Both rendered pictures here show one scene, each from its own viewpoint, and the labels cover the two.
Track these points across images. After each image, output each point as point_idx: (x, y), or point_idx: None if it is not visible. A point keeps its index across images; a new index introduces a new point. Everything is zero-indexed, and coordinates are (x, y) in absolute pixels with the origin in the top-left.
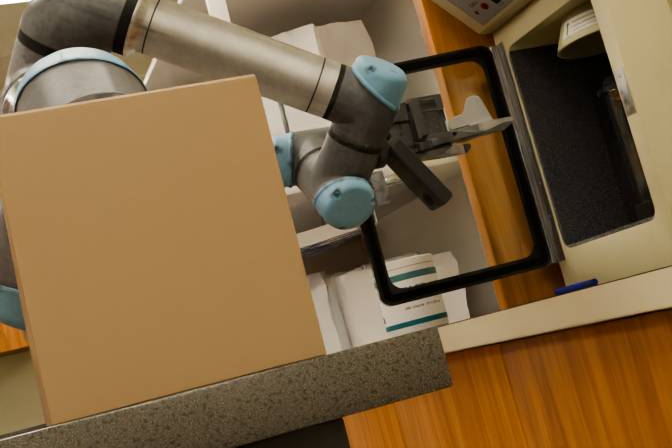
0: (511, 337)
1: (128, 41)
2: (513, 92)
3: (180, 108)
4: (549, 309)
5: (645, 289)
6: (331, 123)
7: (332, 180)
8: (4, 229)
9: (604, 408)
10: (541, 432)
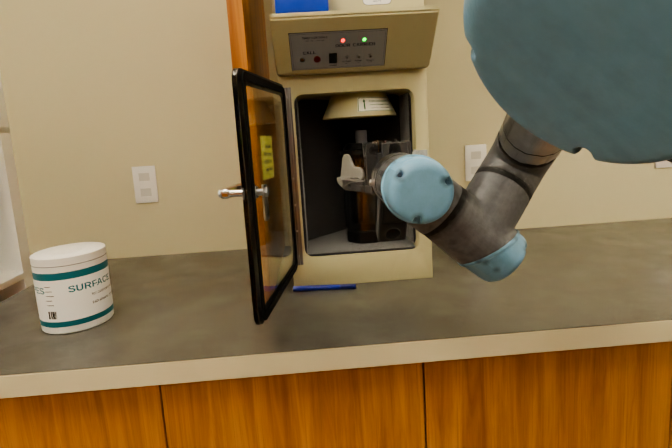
0: (484, 356)
1: None
2: (289, 130)
3: None
4: (549, 337)
5: (662, 329)
6: (517, 170)
7: (514, 232)
8: None
9: (544, 397)
10: (452, 420)
